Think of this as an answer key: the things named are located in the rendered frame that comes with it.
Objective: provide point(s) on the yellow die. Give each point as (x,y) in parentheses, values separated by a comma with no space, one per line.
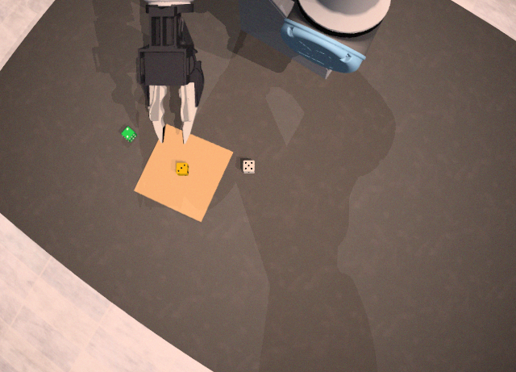
(182,169)

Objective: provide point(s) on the green die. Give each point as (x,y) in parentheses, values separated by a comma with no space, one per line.
(129,134)

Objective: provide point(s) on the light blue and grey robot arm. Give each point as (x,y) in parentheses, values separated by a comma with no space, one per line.
(335,34)

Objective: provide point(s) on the orange flat mat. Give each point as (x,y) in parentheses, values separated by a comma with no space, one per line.
(190,195)

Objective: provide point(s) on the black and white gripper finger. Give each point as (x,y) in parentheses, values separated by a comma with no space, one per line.
(156,114)
(191,95)

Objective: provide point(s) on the white die with black pips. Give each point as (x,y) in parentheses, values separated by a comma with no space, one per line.
(248,167)

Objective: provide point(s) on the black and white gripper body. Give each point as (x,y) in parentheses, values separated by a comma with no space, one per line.
(170,62)

